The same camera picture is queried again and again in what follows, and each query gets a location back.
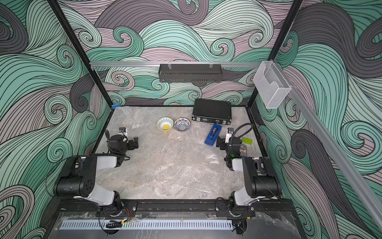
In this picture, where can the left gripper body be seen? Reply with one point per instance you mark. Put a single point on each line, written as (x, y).
(131, 143)

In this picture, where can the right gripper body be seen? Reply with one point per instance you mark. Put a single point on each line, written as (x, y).
(222, 142)

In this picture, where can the clear bubble wrap sheet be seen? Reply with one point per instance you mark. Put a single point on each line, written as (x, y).
(194, 171)

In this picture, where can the yellow patterned ceramic bowl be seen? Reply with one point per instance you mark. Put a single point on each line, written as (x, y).
(165, 124)

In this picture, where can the blue patterned ceramic bowl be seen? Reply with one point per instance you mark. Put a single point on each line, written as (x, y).
(182, 124)

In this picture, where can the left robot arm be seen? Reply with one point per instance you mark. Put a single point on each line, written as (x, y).
(76, 179)

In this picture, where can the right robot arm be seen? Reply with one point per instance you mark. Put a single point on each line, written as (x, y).
(260, 181)

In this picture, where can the small patterned card box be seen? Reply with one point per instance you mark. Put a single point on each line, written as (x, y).
(243, 150)

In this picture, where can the green sticky note pad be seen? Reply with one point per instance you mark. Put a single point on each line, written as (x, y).
(247, 141)

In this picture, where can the blue tape dispenser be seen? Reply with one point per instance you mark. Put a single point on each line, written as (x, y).
(213, 134)

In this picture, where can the blue corner clip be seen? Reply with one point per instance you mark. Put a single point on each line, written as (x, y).
(115, 105)

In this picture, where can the black hard case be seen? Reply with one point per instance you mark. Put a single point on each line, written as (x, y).
(212, 111)

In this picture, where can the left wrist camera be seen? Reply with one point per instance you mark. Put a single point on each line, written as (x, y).
(122, 131)

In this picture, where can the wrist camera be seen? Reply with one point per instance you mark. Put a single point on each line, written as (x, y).
(122, 131)
(229, 134)

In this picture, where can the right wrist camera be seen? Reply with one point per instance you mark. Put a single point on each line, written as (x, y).
(229, 134)

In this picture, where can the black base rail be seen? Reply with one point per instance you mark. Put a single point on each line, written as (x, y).
(215, 207)

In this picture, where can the clear acrylic wall holder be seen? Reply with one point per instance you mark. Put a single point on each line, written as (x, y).
(271, 83)

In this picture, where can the aluminium rail back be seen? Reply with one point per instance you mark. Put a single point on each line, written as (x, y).
(98, 64)

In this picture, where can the aluminium rail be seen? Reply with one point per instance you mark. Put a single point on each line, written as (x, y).
(98, 64)
(363, 190)

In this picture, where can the black perforated wall tray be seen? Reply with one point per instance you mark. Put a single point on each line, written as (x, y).
(190, 73)

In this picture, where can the white slotted cable duct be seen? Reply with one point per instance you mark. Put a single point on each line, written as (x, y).
(226, 225)

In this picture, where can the aluminium rail right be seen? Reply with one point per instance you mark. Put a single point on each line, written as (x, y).
(363, 190)

